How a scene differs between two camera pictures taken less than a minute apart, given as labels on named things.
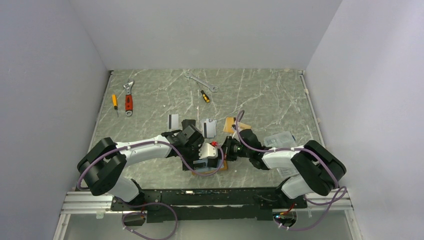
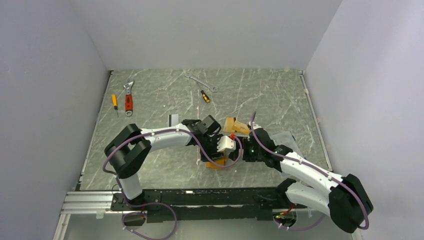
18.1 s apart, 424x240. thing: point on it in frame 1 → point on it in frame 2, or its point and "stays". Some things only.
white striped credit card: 173,121 stays
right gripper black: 226,148 → 246,142
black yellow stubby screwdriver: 205,96 stays
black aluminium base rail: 209,204 stays
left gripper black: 190,161 → 211,156
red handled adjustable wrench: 129,99 stays
